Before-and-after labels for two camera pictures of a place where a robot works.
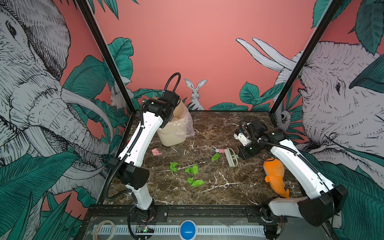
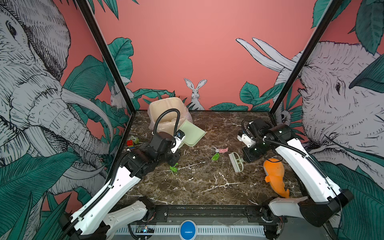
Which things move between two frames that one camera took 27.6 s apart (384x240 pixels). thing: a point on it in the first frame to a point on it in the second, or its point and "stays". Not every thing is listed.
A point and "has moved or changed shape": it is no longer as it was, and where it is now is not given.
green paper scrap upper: [215, 157] stays
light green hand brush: [231, 157] has moved or changed shape
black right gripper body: [250, 150] stays
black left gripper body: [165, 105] to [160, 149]
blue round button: [188, 230] stays
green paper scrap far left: [172, 166] stays
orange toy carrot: [275, 172] stays
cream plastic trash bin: [177, 131] has moved or changed shape
